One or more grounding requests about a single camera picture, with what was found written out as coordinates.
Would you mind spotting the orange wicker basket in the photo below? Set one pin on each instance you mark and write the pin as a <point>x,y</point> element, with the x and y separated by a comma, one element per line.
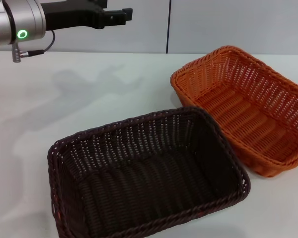
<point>248,111</point>

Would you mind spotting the dark brown wicker basket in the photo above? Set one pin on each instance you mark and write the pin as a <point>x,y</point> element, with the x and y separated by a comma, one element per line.
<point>151,178</point>

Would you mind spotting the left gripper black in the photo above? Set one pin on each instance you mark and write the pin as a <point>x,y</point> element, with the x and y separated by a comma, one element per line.
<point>72,15</point>

